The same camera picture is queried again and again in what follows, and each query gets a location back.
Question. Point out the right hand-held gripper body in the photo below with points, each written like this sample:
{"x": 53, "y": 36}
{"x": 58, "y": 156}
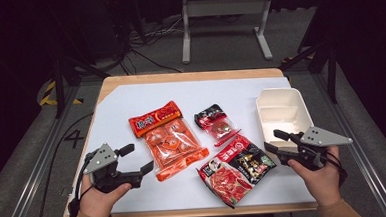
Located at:
{"x": 319, "y": 137}

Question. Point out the wooden table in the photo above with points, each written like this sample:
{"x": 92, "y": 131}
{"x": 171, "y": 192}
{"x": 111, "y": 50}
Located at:
{"x": 192, "y": 76}

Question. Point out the aluminium floor rail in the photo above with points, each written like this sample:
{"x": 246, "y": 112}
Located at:
{"x": 34, "y": 177}
{"x": 360, "y": 159}

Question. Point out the white divided container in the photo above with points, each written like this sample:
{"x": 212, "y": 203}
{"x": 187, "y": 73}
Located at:
{"x": 281, "y": 112}

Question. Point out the white table mat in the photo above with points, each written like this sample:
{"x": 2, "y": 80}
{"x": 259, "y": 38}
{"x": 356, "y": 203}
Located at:
{"x": 186, "y": 92}

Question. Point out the large orange seasoning packet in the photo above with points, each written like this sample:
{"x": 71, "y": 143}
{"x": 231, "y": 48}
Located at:
{"x": 169, "y": 139}

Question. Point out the small red black packet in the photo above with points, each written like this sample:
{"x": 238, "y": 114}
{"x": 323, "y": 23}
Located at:
{"x": 215, "y": 122}

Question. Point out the white metal desk frame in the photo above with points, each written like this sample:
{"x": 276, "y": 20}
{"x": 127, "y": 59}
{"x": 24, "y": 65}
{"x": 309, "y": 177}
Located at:
{"x": 224, "y": 7}

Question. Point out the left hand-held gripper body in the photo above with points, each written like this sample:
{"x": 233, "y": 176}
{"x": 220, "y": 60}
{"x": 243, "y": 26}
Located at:
{"x": 98, "y": 160}

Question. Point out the large red black packet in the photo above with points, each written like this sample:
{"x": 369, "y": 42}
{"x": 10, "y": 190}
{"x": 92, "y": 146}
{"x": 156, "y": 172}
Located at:
{"x": 237, "y": 171}

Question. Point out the person's left hand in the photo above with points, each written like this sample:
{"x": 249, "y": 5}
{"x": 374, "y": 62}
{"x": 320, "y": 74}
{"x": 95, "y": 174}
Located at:
{"x": 97, "y": 202}

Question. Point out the black tripod stand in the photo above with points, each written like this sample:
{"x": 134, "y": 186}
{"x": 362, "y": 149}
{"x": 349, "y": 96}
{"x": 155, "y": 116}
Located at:
{"x": 59, "y": 85}
{"x": 331, "y": 71}

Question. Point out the person's right hand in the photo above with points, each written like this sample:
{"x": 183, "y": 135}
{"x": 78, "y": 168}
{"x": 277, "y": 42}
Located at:
{"x": 323, "y": 185}

